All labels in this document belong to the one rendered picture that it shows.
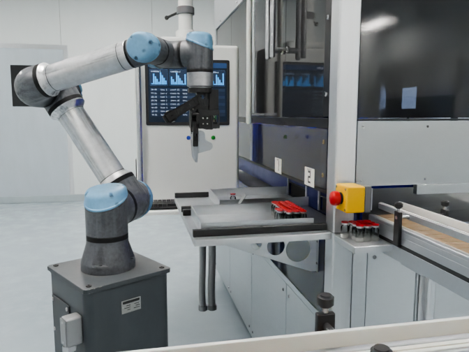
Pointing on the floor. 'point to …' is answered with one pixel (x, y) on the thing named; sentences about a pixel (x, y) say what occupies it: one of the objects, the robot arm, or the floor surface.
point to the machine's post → (341, 147)
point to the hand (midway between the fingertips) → (193, 158)
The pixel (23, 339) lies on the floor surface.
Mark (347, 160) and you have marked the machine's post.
